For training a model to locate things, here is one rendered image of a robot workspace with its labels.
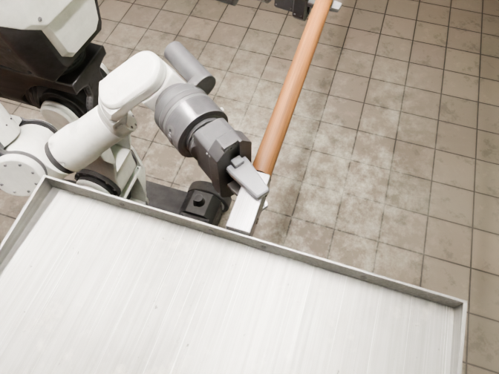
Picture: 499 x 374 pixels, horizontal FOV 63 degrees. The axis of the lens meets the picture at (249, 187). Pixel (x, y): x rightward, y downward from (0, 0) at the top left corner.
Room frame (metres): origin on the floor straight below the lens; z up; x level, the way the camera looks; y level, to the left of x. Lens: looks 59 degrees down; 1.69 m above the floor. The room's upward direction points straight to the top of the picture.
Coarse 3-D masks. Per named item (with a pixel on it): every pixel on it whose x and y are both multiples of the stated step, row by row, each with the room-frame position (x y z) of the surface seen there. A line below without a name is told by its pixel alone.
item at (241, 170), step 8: (232, 160) 0.30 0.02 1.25; (240, 160) 0.30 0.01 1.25; (248, 160) 0.30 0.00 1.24; (232, 168) 0.29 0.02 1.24; (240, 168) 0.29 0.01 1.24; (248, 168) 0.29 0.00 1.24; (232, 176) 0.28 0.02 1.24; (240, 176) 0.28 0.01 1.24; (248, 176) 0.28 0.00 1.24; (256, 176) 0.28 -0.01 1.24; (240, 184) 0.27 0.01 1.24; (248, 184) 0.27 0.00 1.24; (256, 184) 0.27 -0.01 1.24; (264, 184) 0.27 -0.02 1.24; (256, 192) 0.25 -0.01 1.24; (264, 192) 0.25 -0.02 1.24
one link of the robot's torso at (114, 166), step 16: (48, 112) 0.60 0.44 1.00; (64, 112) 0.59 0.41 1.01; (128, 144) 0.70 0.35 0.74; (96, 160) 0.63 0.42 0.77; (112, 160) 0.61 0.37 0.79; (128, 160) 0.69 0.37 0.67; (80, 176) 0.64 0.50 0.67; (96, 176) 0.62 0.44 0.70; (112, 176) 0.62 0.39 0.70; (128, 176) 0.67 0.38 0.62; (112, 192) 0.60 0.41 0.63
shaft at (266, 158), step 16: (320, 0) 0.66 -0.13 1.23; (320, 16) 0.61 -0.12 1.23; (304, 32) 0.58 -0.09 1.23; (320, 32) 0.58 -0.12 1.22; (304, 48) 0.53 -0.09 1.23; (304, 64) 0.50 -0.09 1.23; (288, 80) 0.46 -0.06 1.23; (288, 96) 0.43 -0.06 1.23; (288, 112) 0.40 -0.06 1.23; (272, 128) 0.36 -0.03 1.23; (272, 144) 0.34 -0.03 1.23; (256, 160) 0.31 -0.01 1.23; (272, 160) 0.31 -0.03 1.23
